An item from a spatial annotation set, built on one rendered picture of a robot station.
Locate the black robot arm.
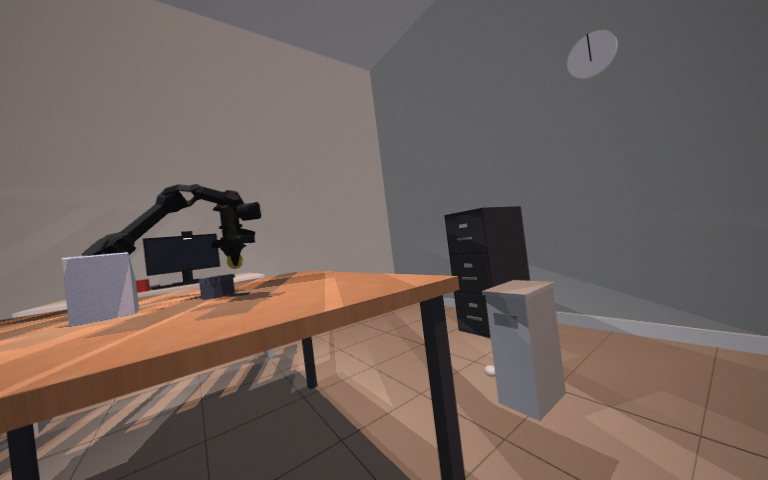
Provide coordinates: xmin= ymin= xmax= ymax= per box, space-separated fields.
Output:
xmin=81 ymin=184 xmax=261 ymax=256

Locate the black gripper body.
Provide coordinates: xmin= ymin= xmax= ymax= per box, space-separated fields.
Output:
xmin=212 ymin=221 xmax=255 ymax=249

